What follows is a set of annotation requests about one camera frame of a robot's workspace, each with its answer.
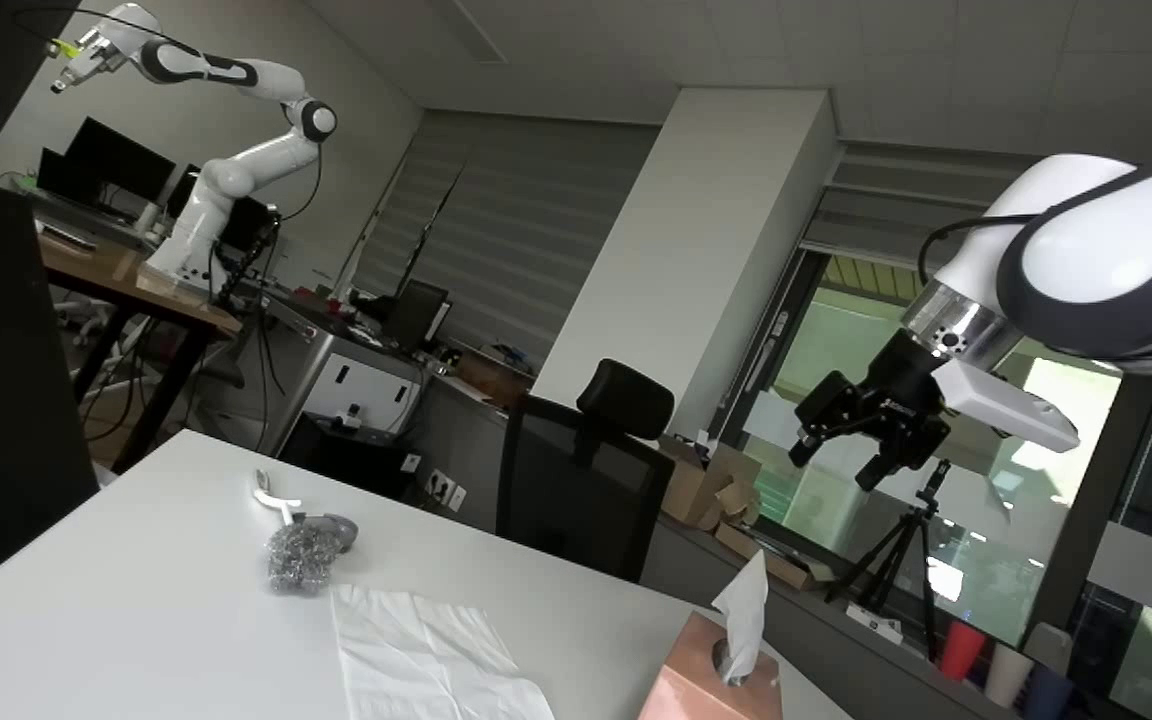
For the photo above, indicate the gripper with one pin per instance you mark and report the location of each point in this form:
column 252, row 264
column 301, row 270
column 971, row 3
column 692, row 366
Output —
column 901, row 400

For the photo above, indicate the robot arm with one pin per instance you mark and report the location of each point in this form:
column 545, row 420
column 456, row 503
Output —
column 1116, row 250

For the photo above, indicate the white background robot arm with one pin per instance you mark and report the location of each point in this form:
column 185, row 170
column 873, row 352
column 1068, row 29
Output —
column 226, row 175

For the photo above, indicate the small white box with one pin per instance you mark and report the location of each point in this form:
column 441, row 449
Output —
column 874, row 624

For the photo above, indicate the white tissue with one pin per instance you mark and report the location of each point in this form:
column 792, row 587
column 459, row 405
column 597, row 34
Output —
column 746, row 610
column 416, row 660

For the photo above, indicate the copper tissue box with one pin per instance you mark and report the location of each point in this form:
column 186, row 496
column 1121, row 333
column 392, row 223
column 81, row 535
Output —
column 696, row 685

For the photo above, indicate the window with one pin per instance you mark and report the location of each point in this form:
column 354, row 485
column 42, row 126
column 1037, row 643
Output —
column 836, row 330

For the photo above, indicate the stack of cardboard boxes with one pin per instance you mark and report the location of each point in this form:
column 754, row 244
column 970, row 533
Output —
column 696, row 485

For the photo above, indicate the red cup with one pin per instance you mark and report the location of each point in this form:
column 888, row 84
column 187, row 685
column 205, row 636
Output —
column 960, row 652

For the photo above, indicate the black office chair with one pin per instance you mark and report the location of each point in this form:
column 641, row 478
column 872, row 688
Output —
column 576, row 480

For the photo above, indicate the white cup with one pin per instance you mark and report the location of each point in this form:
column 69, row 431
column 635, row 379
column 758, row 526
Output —
column 1007, row 676

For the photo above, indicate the blue cup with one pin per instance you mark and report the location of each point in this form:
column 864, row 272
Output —
column 1046, row 695

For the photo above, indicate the black laptop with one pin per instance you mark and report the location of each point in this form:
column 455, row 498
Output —
column 416, row 312

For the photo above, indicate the grey cabinet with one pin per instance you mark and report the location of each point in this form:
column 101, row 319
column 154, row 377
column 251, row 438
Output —
column 356, row 385

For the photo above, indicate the steel wool scourer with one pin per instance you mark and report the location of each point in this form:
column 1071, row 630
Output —
column 301, row 555

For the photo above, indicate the wooden table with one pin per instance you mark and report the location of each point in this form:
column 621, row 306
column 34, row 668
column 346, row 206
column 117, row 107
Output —
column 116, row 270

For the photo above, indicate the row of monitors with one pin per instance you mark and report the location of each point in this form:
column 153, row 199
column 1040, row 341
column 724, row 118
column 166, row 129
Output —
column 116, row 160

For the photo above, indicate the camera on tripod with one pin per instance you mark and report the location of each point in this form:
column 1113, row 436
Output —
column 901, row 550

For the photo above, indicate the wall socket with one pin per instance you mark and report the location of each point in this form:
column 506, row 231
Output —
column 410, row 462
column 446, row 490

